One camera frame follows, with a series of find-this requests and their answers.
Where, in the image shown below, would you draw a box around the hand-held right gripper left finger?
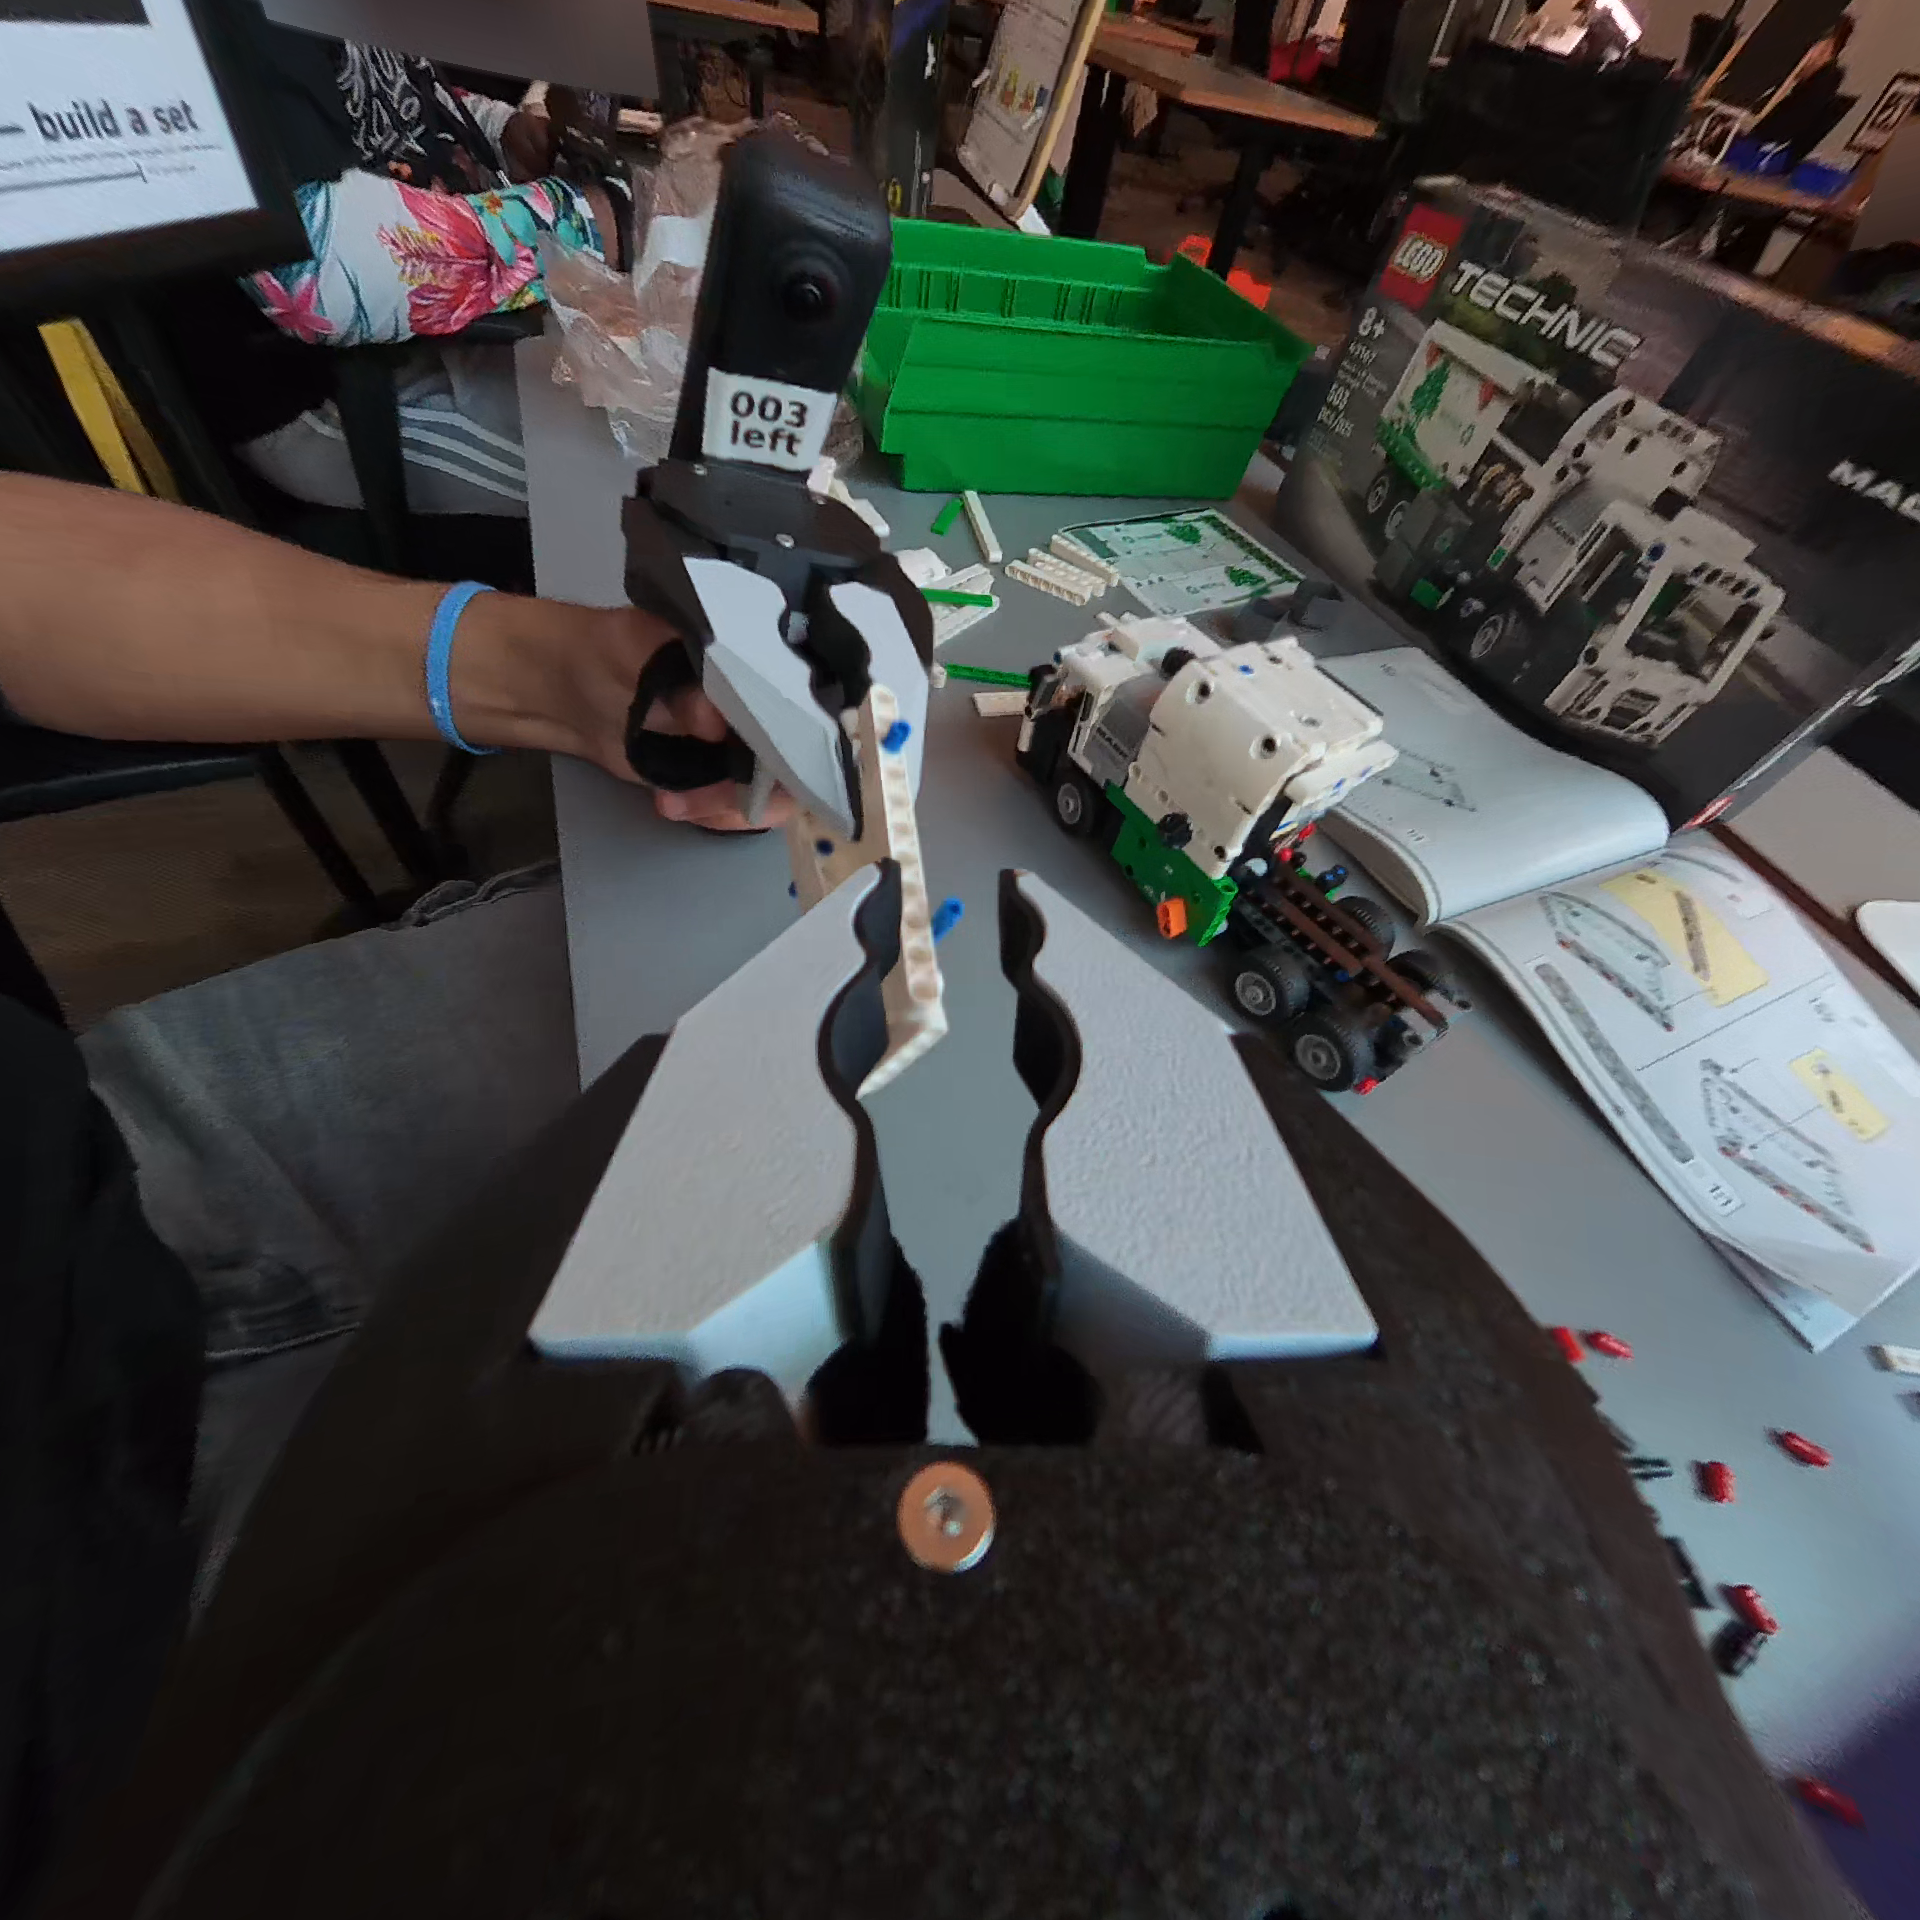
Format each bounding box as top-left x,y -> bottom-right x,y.
527,866 -> 905,1393

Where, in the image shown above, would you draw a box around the blue plastic bin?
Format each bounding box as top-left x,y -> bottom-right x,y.
1786,1709 -> 1920,1920

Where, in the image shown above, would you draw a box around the pile of small lego pieces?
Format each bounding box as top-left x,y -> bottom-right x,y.
1543,1319 -> 1873,1828

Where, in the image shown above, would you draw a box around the person's left hand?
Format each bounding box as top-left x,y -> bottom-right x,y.
503,596 -> 799,836

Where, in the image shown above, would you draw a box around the white long lego beam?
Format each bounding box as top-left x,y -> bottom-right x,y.
857,682 -> 951,1099

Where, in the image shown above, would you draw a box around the person's grey trousers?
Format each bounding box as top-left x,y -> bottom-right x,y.
67,871 -> 590,1641

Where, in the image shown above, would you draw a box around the white green lego truck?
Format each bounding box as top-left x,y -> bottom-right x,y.
1015,613 -> 1475,1094

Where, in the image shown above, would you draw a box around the person's black shirt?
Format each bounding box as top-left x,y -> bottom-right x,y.
0,983 -> 209,1920

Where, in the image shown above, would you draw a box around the loose white lego beams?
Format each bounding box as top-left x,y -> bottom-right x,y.
884,487 -> 1119,725

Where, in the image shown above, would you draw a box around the person's left forearm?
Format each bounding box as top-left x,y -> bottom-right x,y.
0,471 -> 507,751

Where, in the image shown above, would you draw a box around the wooden office desk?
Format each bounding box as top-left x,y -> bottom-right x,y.
1078,17 -> 1386,274

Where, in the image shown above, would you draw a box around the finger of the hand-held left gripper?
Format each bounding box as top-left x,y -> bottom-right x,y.
827,578 -> 934,740
683,556 -> 873,845

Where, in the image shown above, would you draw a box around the black framed marker sign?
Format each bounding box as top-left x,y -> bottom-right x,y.
0,0 -> 311,302

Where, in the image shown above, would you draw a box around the green plastic bin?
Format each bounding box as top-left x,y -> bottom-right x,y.
852,218 -> 1317,500

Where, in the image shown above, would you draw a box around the blue wristband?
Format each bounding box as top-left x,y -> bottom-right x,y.
422,581 -> 505,759

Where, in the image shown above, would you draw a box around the dark lego set box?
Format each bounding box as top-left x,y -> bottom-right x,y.
1275,177 -> 1920,830

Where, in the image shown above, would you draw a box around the green white sticker sheet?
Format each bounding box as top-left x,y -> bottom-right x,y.
1057,509 -> 1309,617

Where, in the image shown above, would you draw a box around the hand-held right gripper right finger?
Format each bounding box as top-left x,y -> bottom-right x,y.
999,866 -> 1381,1362

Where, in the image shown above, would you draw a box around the clear plastic bag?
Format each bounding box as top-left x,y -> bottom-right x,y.
538,117 -> 723,467

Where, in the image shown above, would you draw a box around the instruction booklet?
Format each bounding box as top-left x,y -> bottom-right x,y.
1318,644 -> 1920,1356

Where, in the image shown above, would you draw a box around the wooden clipboard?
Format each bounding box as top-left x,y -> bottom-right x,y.
961,0 -> 1107,222

